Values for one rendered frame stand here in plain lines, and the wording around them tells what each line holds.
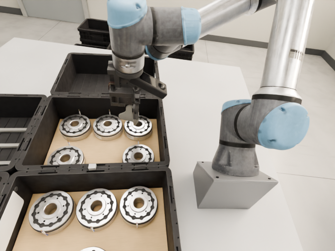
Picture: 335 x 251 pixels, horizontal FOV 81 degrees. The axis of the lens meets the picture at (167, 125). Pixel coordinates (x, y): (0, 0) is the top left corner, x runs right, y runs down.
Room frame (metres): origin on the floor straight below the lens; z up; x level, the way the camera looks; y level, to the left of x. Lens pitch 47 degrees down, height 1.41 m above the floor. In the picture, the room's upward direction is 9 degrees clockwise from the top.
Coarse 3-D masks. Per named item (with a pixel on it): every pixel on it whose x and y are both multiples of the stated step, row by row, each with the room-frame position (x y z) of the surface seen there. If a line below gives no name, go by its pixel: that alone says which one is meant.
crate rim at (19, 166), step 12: (48, 96) 0.49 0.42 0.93; (60, 96) 0.50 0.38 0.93; (72, 96) 0.51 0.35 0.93; (84, 96) 0.52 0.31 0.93; (96, 96) 0.53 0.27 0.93; (108, 96) 0.54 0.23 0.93; (144, 96) 0.57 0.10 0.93; (36, 120) 0.38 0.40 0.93; (36, 132) 0.34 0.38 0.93; (24, 156) 0.25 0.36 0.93; (168, 156) 0.32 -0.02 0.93; (24, 168) 0.22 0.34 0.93; (36, 168) 0.22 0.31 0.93; (48, 168) 0.23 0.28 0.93; (60, 168) 0.23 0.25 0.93; (72, 168) 0.24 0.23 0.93; (84, 168) 0.25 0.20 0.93
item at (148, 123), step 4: (140, 116) 0.53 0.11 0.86; (144, 116) 0.53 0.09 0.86; (144, 120) 0.51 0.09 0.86; (148, 120) 0.52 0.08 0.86; (128, 124) 0.48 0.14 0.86; (148, 124) 0.50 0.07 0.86; (128, 128) 0.46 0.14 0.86; (132, 128) 0.46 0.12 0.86; (144, 128) 0.47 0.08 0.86; (148, 128) 0.47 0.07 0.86; (128, 132) 0.44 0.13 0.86; (132, 132) 0.44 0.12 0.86; (136, 132) 0.45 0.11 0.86; (140, 132) 0.45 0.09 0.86; (144, 132) 0.45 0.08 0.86; (148, 132) 0.46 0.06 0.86
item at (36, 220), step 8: (48, 192) 0.19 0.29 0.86; (56, 192) 0.20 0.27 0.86; (64, 192) 0.20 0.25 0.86; (40, 200) 0.17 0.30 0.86; (48, 200) 0.17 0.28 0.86; (64, 200) 0.18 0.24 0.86; (32, 208) 0.15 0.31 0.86; (40, 208) 0.15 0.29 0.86; (64, 208) 0.16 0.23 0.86; (72, 208) 0.17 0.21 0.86; (32, 216) 0.13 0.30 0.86; (40, 216) 0.13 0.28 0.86; (56, 216) 0.14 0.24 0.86; (64, 216) 0.14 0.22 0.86; (32, 224) 0.11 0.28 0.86; (40, 224) 0.12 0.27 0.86; (48, 224) 0.12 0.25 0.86; (56, 224) 0.12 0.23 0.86
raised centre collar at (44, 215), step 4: (52, 200) 0.17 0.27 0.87; (56, 200) 0.18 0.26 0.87; (44, 204) 0.16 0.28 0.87; (48, 204) 0.16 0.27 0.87; (56, 204) 0.17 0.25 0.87; (60, 204) 0.17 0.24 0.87; (44, 208) 0.15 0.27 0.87; (60, 208) 0.16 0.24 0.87; (40, 212) 0.14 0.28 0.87; (44, 212) 0.14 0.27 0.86; (56, 212) 0.15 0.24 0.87; (44, 216) 0.13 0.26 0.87; (48, 216) 0.14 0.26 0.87; (52, 216) 0.14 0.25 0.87
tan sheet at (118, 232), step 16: (80, 192) 0.22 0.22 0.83; (112, 192) 0.23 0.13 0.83; (160, 192) 0.26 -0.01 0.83; (96, 208) 0.18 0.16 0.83; (160, 208) 0.21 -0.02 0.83; (80, 224) 0.14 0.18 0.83; (112, 224) 0.15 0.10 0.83; (160, 224) 0.17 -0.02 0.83; (16, 240) 0.08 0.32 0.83; (32, 240) 0.09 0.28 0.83; (48, 240) 0.09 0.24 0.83; (64, 240) 0.10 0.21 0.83; (80, 240) 0.10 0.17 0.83; (96, 240) 0.11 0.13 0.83; (112, 240) 0.11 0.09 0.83; (128, 240) 0.12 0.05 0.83; (144, 240) 0.12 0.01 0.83; (160, 240) 0.13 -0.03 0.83
